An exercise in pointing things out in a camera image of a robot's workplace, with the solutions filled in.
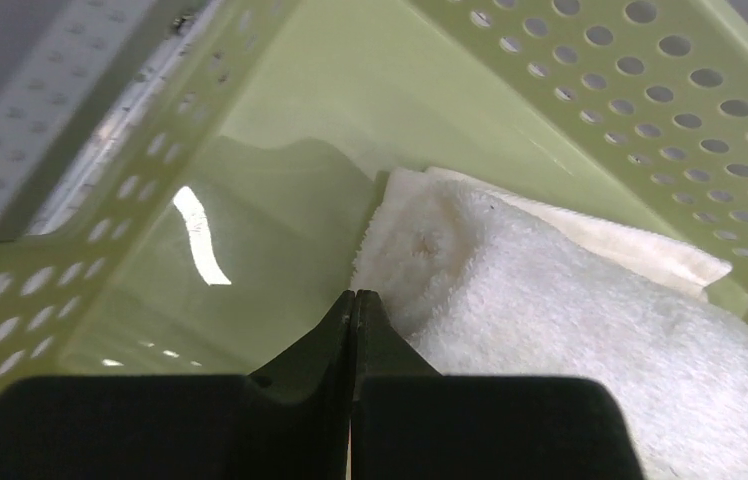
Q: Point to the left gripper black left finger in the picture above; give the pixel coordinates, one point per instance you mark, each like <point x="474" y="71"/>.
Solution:
<point x="287" y="420"/>

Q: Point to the green plastic basket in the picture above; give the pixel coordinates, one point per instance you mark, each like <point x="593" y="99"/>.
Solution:
<point x="183" y="184"/>

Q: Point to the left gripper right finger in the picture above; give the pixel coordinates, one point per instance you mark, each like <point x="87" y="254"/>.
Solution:
<point x="410" y="421"/>

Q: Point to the white towel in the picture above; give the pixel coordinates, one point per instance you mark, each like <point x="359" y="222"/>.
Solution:
<point x="479" y="286"/>

